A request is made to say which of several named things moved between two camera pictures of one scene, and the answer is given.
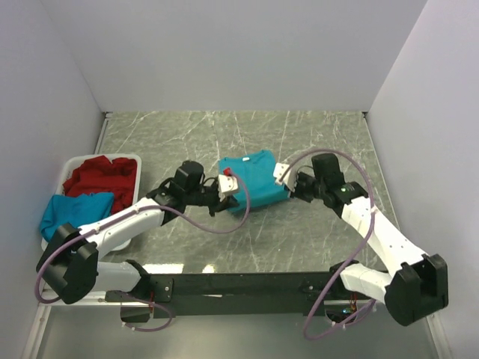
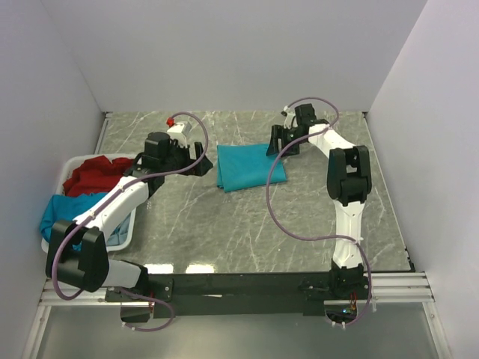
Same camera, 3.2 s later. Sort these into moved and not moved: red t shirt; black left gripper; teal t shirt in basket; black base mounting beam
Moved: black left gripper
Not moved: black base mounting beam; red t shirt; teal t shirt in basket
